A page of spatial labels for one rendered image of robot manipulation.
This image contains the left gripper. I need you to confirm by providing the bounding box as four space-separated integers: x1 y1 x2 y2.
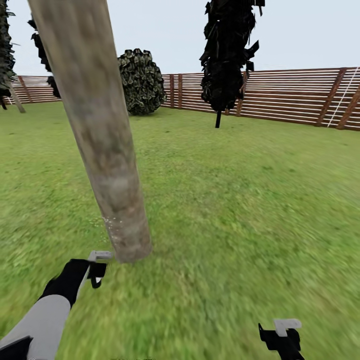
88 262 107 279

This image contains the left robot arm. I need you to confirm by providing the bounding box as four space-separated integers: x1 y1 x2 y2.
0 250 113 360

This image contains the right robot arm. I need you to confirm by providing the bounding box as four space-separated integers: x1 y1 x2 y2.
259 318 305 360

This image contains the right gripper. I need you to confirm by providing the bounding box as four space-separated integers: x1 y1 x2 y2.
259 327 301 356

